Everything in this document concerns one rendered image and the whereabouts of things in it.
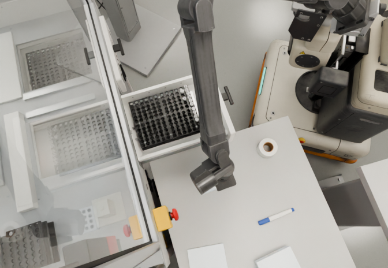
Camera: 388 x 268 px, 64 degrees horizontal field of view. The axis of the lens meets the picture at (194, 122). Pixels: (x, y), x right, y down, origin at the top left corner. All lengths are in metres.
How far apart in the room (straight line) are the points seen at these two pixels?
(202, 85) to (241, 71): 1.45
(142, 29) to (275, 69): 0.99
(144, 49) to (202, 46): 1.52
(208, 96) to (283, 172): 0.56
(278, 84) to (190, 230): 1.06
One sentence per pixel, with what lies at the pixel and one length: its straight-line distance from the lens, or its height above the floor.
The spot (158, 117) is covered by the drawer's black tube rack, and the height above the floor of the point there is 0.90.
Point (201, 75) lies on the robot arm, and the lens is 0.76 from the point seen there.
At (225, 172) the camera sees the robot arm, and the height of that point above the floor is 1.05.
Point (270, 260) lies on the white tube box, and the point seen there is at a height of 0.81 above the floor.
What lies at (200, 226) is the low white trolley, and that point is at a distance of 1.17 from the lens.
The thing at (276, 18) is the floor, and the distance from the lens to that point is 2.49.
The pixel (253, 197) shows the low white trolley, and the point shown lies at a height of 0.76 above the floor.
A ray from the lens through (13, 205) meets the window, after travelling 0.29.
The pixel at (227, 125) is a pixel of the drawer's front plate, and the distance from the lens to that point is 1.06.
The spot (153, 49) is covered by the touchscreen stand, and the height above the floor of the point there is 0.03.
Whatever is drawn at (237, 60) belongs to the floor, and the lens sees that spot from 2.25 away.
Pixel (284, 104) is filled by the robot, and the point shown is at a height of 0.28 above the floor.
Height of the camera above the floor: 1.93
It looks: 72 degrees down
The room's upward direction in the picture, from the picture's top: straight up
